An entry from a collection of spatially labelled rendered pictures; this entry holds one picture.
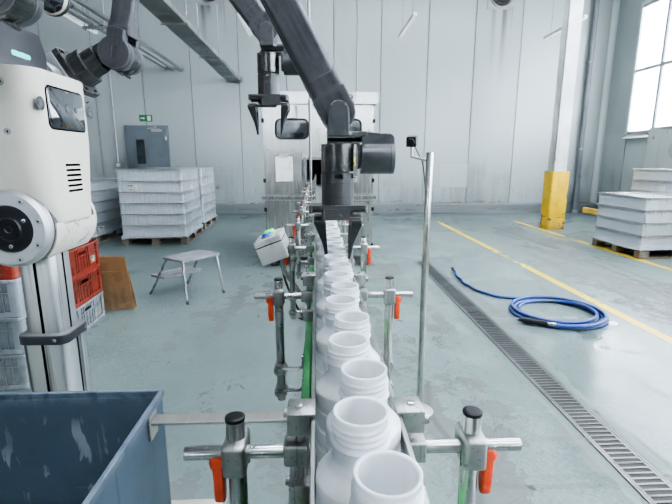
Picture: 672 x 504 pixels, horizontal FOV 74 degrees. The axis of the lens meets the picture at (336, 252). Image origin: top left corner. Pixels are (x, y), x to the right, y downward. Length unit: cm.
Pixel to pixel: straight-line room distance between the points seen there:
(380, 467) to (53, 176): 93
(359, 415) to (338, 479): 4
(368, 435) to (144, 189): 728
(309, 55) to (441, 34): 1097
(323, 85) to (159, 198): 675
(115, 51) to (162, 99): 1033
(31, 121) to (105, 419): 58
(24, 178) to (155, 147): 1054
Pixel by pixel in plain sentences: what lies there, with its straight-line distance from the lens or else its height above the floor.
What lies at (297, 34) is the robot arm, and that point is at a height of 152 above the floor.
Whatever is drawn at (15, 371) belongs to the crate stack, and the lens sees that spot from 326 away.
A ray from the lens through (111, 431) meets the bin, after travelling 89.
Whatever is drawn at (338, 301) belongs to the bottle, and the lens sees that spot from 54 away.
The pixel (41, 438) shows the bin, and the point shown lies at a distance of 94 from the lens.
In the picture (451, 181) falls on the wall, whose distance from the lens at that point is 1151.
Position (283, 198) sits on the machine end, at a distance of 549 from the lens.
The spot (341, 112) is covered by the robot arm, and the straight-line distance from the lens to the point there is 76.
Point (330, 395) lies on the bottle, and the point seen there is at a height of 112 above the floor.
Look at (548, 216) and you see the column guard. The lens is 952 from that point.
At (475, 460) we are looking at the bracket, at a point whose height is 107.
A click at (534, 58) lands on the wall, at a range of 1238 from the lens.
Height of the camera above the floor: 132
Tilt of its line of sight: 12 degrees down
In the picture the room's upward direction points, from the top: straight up
